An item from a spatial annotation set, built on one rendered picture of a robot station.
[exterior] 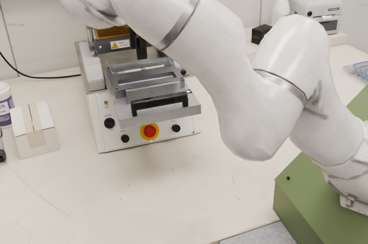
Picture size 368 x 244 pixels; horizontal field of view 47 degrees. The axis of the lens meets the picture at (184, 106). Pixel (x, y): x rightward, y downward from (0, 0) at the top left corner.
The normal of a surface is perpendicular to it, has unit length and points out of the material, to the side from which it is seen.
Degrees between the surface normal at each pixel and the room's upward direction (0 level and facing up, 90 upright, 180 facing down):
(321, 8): 86
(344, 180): 106
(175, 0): 58
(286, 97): 64
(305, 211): 45
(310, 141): 87
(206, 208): 0
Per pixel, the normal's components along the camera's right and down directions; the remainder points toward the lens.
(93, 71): 0.17, -0.35
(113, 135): 0.25, 0.06
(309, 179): -0.69, -0.49
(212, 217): -0.04, -0.87
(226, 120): -0.69, 0.06
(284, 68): 0.00, -0.18
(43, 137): 0.40, 0.42
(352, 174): -0.27, 0.63
